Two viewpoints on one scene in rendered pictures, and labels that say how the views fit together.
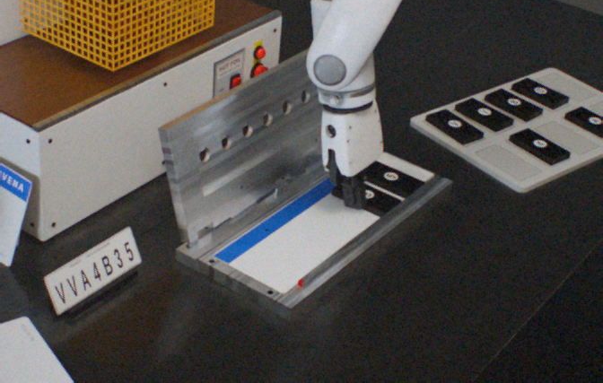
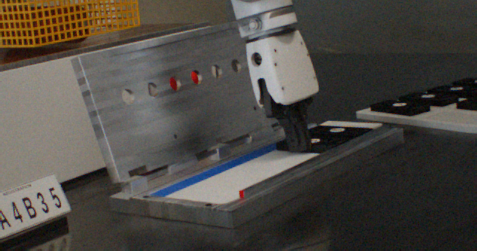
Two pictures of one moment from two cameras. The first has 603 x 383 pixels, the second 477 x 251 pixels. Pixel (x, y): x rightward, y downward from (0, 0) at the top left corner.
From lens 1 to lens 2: 69 cm
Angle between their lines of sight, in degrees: 22
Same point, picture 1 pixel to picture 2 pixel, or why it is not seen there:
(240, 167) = (171, 118)
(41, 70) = not seen: outside the picture
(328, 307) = (277, 215)
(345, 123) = (269, 45)
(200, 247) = (135, 191)
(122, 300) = (47, 239)
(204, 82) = not seen: hidden behind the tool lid
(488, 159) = (438, 118)
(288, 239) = (230, 176)
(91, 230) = not seen: hidden behind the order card
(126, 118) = (53, 92)
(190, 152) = (109, 86)
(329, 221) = (275, 163)
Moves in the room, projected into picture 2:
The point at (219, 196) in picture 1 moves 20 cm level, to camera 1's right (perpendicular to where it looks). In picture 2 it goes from (150, 139) to (296, 127)
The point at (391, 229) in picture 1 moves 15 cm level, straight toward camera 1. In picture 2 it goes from (341, 157) to (335, 188)
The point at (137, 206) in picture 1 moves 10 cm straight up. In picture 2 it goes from (77, 189) to (68, 123)
